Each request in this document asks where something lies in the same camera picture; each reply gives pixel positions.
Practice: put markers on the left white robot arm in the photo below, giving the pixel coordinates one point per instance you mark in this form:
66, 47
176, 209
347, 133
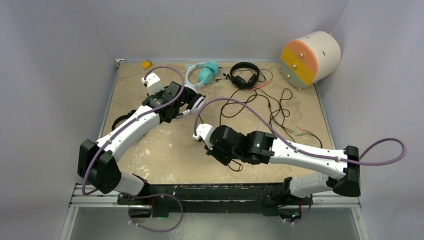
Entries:
98, 160

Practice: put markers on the black headphones with pink mic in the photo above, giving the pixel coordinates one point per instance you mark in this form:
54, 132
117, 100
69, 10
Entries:
246, 76

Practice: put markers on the round drawer cabinet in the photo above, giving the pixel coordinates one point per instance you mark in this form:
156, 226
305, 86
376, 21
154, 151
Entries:
310, 58

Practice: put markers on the white and black headphones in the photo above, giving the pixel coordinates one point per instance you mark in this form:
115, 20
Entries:
201, 101

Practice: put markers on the yellow block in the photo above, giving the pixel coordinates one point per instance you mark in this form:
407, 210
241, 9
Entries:
146, 64

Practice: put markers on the black headphones with cable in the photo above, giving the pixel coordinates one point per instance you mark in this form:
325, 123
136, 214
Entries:
121, 119

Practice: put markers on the teal cat ear headphones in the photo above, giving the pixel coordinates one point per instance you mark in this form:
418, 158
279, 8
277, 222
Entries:
208, 70

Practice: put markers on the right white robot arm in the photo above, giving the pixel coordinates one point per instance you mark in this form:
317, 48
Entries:
331, 172

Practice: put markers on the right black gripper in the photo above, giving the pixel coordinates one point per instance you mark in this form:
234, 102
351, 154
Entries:
213, 151

